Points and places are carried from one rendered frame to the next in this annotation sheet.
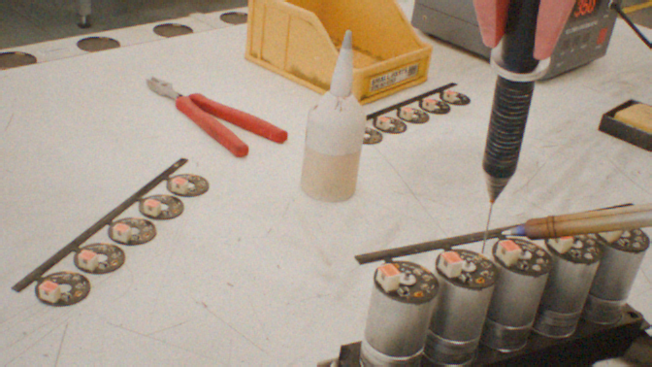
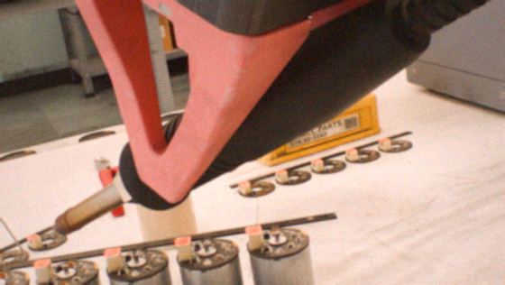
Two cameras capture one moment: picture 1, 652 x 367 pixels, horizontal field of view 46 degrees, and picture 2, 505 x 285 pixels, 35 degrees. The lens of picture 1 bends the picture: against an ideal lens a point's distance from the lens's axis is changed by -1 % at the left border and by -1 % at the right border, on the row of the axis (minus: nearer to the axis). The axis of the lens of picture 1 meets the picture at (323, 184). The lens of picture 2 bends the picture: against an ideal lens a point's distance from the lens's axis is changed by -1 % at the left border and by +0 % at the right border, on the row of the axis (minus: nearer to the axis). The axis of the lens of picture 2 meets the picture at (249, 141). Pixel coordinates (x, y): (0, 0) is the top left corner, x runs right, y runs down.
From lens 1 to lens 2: 0.27 m
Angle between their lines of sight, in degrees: 29
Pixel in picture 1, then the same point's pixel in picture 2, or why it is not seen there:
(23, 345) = not seen: outside the picture
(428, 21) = (417, 74)
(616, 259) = (260, 269)
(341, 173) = (161, 219)
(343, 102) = not seen: hidden behind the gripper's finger
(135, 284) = not seen: outside the picture
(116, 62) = (89, 149)
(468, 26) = (446, 71)
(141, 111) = (70, 186)
